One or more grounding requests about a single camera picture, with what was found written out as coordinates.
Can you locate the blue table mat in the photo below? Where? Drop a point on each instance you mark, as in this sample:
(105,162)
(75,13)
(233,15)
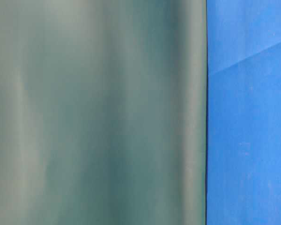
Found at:
(244,112)

